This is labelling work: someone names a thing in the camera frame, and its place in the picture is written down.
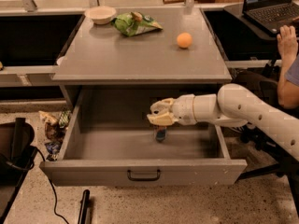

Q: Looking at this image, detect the black laptop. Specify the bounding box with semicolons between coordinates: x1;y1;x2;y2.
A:
242;0;299;36

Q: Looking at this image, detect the beige bowl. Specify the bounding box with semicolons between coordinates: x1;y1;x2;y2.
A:
84;6;117;25

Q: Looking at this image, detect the wooden stick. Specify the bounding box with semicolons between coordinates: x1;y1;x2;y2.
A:
163;0;185;4

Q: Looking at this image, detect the black pole bottom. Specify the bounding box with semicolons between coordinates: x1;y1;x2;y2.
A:
78;189;91;224

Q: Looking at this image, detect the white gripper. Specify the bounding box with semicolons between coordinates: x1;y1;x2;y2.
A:
147;94;196;126

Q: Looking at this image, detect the black cable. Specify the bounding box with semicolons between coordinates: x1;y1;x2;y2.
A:
34;147;71;224

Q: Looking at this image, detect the red bull can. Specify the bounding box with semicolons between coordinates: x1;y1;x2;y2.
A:
154;126;167;142

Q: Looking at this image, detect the black chair left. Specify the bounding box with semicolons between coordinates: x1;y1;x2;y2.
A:
0;118;36;224

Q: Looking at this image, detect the orange fruit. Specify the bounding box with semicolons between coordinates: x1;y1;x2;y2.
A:
177;33;192;49

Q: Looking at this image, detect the person's forearm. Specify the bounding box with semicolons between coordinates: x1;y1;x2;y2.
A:
277;58;299;110

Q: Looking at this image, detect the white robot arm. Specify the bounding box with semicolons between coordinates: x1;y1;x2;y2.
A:
147;83;299;161

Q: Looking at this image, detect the green chip bag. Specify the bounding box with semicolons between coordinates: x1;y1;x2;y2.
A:
111;11;163;37

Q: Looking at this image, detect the grey cabinet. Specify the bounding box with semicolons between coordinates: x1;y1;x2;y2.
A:
51;7;233;110

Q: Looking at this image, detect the pile of snack packets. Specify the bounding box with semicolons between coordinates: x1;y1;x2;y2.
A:
39;110;71;161

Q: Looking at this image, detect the person's hand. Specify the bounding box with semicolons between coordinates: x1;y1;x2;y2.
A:
277;25;298;63

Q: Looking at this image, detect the open grey top drawer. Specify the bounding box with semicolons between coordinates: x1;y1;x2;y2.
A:
40;87;247;186

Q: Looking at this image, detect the black drawer handle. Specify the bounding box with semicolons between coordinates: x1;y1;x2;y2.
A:
127;170;161;182

